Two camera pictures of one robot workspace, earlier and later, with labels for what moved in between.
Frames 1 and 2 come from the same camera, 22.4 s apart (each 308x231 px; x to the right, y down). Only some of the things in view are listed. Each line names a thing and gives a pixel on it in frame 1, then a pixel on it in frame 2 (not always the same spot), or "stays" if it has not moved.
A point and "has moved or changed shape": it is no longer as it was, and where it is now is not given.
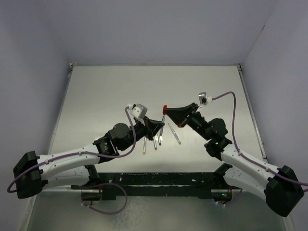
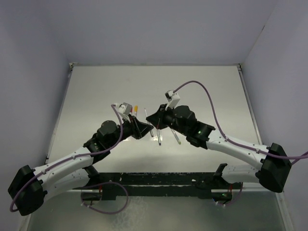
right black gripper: x=179 y=116 → x=157 y=119
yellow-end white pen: x=144 y=145 has moved or changed shape
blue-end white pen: x=159 y=137 stays
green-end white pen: x=174 y=134 stays
